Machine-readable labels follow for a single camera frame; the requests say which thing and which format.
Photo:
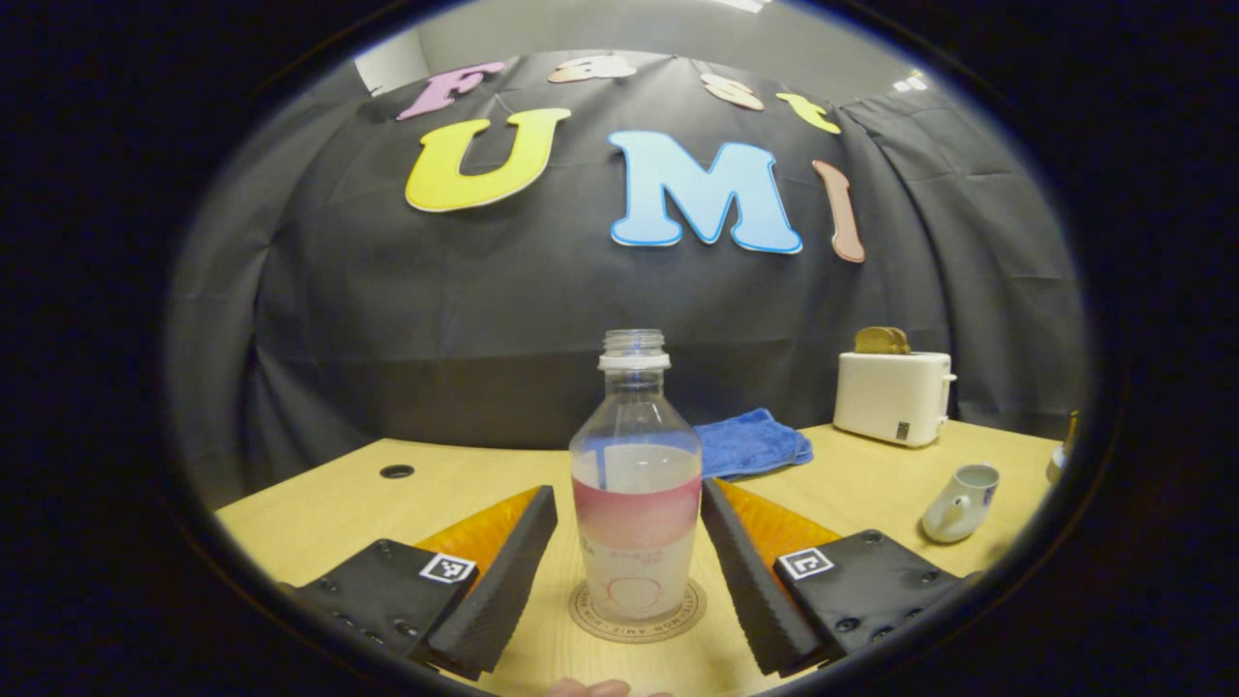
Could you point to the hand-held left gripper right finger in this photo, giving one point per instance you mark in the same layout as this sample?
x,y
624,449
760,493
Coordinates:
x,y
745,590

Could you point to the round brown coaster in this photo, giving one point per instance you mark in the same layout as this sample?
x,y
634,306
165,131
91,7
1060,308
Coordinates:
x,y
586,612

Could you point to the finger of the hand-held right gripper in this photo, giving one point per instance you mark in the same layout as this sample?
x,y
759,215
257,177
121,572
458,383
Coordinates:
x,y
1071,431

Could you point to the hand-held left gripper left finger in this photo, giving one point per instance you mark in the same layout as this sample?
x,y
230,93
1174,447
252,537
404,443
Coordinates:
x,y
508,581

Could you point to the brown toast slice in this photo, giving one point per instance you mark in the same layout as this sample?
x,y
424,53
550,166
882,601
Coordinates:
x,y
871,342
902,343

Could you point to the black backdrop cloth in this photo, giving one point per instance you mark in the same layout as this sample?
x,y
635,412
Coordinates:
x,y
436,319

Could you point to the large ceiling light panel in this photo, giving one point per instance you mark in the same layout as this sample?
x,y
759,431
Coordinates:
x,y
743,5

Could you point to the clear water bottle pink label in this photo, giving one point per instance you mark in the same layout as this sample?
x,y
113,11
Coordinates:
x,y
634,513

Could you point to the blue towel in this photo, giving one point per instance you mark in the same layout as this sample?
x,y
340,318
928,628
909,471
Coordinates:
x,y
755,445

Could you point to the small ceiling light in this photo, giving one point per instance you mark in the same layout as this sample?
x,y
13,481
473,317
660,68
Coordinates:
x,y
912,82

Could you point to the white toaster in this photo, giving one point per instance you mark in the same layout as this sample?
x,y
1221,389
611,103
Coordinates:
x,y
891,397

